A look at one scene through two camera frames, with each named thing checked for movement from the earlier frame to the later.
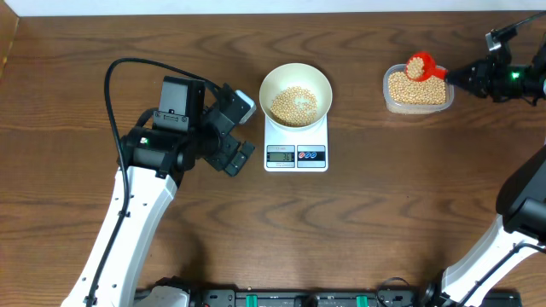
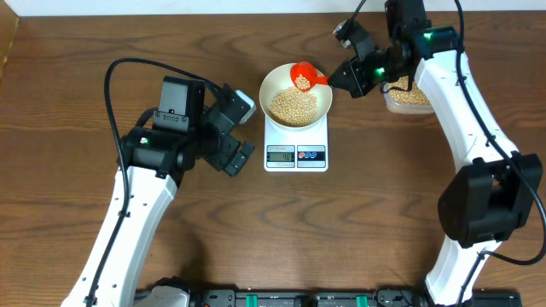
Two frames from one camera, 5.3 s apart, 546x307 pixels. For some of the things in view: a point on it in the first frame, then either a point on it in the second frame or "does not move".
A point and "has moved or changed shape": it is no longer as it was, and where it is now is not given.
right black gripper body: (490, 55) -> (367, 75)
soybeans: (415, 67) has moved or changed shape
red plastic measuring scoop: (430, 69) has moved or changed shape
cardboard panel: (8, 28) does not move
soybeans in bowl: (285, 110) does not move
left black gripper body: (217, 150) does not move
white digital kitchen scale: (291, 151) does not move
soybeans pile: (403, 90) does not move
